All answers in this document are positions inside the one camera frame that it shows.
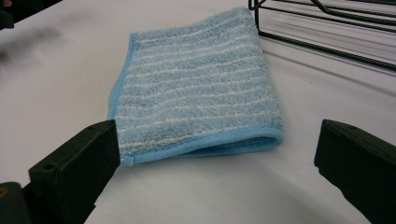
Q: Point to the blue striped towel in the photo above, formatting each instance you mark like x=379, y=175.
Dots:
x=199, y=93

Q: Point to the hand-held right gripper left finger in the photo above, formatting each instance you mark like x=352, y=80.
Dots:
x=74, y=168

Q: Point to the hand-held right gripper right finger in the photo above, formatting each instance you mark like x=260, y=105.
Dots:
x=361, y=168

